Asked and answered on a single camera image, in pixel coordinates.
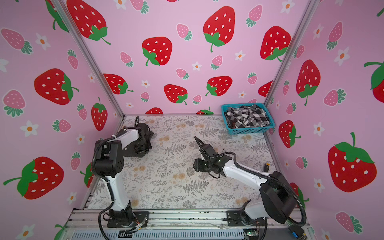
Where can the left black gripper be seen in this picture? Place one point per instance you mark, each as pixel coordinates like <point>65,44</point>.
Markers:
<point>138,151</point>

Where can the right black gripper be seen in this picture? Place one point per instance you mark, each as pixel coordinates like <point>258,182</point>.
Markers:
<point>196,165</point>

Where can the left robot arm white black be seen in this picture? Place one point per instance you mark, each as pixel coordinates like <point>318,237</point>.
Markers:
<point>108,162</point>

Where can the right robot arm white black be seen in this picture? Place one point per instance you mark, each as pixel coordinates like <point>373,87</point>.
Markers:
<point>278,198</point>

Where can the teal plastic basket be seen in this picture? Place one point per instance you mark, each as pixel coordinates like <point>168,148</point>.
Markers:
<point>231,131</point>

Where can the black white checkered shirt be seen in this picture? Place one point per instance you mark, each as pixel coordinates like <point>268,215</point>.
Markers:
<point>247,117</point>

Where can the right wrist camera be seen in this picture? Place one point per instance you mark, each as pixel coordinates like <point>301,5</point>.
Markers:
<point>208,151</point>

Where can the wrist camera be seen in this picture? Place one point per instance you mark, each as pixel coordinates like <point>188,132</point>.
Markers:
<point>142,127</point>
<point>208,151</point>

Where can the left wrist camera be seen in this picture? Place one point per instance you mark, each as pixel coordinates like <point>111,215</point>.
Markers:
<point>142,127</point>

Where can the black handled screwdriver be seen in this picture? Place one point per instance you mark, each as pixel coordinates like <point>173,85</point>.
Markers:
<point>266,168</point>

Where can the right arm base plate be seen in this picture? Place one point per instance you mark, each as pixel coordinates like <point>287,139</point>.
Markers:
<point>237,218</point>

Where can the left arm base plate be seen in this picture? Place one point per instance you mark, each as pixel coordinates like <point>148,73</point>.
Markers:
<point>138,218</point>

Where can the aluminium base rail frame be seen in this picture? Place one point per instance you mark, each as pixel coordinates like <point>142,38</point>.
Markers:
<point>198,224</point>

